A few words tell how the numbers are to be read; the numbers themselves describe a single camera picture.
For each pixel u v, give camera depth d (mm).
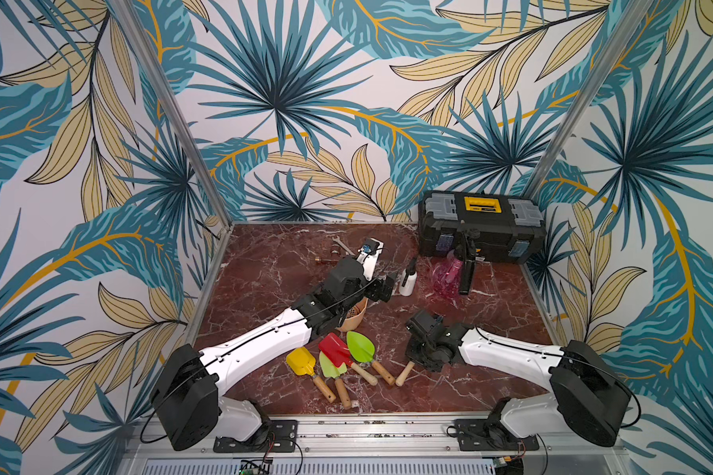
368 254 629
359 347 879
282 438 720
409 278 886
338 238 1136
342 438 746
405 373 825
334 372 838
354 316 818
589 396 423
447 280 968
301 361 849
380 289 675
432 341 658
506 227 975
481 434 734
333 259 1063
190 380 398
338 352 871
